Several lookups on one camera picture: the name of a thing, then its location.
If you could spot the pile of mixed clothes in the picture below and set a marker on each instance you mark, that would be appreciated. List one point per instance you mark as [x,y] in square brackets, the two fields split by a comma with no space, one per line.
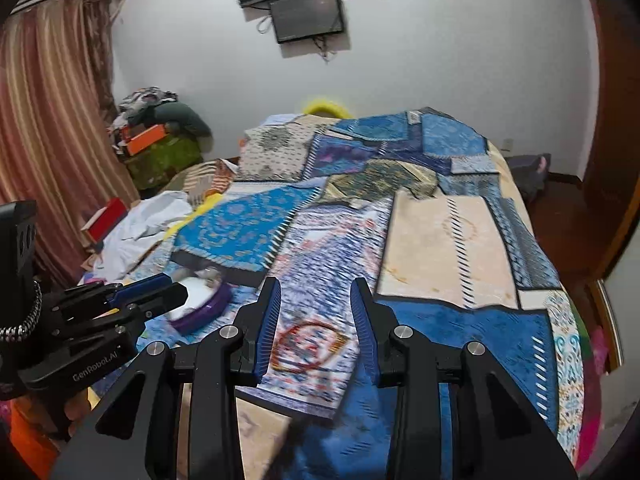
[142,102]

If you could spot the dark grey bag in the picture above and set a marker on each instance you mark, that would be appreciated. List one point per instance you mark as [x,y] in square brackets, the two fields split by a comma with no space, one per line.
[527,172]

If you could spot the orange cloth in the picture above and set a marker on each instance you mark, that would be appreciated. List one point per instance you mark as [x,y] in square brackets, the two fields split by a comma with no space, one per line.
[27,440]

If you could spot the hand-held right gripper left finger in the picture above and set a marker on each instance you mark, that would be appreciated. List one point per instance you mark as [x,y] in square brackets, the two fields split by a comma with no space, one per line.
[268,320]

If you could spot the dark green cushion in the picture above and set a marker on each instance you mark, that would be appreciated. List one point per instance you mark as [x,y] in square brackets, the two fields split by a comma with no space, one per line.
[187,117]

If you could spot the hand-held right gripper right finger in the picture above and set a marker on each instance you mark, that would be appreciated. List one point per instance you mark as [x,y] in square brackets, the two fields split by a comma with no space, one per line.
[361,322]

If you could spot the dark wall box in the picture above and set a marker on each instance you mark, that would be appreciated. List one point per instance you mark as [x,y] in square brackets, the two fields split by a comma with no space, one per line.
[307,15]

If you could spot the orange box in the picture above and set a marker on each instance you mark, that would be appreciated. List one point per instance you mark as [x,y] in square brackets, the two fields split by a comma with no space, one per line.
[145,140]

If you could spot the white cloth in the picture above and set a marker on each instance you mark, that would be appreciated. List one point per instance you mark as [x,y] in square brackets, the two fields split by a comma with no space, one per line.
[135,230]

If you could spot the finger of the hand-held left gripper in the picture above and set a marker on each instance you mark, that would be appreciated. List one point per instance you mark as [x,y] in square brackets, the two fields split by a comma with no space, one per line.
[167,294]
[142,284]

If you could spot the white wall socket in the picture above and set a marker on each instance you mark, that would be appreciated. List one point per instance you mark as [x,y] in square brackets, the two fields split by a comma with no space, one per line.
[507,144]

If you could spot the pink cloth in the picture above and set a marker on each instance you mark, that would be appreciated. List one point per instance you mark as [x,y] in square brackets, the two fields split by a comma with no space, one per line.
[595,390]

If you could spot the brown wooden door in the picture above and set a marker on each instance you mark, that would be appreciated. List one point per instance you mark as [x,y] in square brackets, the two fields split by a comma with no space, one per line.
[612,135]

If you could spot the red bangle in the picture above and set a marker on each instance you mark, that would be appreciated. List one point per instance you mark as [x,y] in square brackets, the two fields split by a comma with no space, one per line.
[305,327]

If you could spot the blue patchwork blanket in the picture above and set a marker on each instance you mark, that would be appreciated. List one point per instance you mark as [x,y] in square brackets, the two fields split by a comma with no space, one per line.
[450,240]

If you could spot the striped pink curtain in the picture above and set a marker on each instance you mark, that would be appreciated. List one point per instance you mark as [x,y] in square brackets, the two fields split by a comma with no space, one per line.
[45,110]

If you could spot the red box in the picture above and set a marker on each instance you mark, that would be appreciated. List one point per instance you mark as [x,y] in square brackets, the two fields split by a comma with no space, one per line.
[107,220]

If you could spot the beige patterned cloth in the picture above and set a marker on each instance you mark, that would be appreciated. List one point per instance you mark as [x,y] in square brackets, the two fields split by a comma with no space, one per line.
[210,180]

